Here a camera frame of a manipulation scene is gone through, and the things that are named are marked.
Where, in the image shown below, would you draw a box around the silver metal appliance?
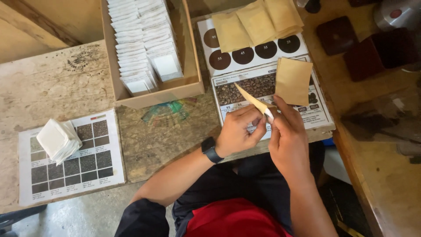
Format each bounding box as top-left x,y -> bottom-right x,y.
373,0 -> 421,32

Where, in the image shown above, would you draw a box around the pile of brown pouches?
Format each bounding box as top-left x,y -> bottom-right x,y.
211,0 -> 305,53

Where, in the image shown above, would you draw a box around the black smartwatch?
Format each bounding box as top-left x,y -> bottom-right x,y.
201,136 -> 225,164

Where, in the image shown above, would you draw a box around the white plastic container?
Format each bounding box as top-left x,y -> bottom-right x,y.
322,138 -> 352,185

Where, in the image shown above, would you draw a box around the cardboard box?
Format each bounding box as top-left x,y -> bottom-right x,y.
100,0 -> 205,109

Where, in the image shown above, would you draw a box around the wooden beam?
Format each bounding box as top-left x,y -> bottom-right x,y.
0,0 -> 83,50

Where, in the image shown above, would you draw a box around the person's right hand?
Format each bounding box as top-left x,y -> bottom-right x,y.
268,95 -> 314,180

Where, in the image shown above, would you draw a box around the laminated bean sample chart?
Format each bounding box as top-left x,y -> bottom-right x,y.
18,108 -> 126,207

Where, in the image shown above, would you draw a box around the small dark red square block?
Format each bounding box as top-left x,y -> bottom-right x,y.
316,15 -> 359,56

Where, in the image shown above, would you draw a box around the red apron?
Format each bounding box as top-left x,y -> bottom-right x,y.
184,197 -> 294,237

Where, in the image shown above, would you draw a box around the dark grey stool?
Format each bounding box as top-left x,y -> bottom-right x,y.
0,204 -> 47,237

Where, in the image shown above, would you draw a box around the stack of white filters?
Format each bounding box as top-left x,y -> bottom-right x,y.
36,118 -> 83,166

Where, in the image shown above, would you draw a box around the black round object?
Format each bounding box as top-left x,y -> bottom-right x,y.
297,0 -> 321,14

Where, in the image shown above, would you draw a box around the rows of white packets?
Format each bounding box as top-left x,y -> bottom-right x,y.
107,0 -> 184,95

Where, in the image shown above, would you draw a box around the coffee bean roast colour card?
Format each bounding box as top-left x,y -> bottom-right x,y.
211,55 -> 335,141

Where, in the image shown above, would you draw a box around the card with brown circles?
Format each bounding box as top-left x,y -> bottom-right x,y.
197,18 -> 309,77

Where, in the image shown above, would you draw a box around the person's left hand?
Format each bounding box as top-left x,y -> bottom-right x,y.
215,104 -> 268,159

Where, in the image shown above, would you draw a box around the kraft paper pouch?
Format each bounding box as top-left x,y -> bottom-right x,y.
275,57 -> 314,107
234,83 -> 277,116

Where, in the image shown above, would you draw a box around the large dark red square block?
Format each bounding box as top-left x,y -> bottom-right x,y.
343,28 -> 420,82

